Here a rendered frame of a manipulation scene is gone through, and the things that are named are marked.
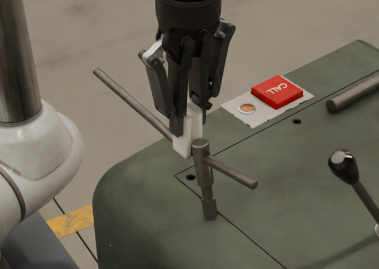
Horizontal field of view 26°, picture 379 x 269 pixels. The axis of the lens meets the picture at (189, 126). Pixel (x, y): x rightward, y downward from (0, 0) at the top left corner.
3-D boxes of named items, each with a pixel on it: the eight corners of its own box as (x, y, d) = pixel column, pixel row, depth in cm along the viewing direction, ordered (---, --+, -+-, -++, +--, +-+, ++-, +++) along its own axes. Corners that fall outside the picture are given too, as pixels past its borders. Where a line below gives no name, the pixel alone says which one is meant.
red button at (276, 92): (277, 83, 135) (277, 73, 134) (303, 100, 131) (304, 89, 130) (250, 97, 132) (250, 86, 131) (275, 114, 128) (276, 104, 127)
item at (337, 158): (342, 169, 101) (347, 139, 98) (362, 182, 99) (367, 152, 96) (319, 182, 99) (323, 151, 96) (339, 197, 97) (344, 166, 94)
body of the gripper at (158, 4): (196, -39, 96) (195, 30, 102) (137, -17, 92) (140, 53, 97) (239, -14, 91) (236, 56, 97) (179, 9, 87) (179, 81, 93)
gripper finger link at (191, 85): (180, 22, 97) (189, 17, 97) (185, 97, 104) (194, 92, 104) (201, 35, 94) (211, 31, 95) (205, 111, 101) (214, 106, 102)
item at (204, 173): (222, 215, 108) (211, 141, 102) (210, 223, 107) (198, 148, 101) (211, 208, 110) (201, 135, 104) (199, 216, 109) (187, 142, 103)
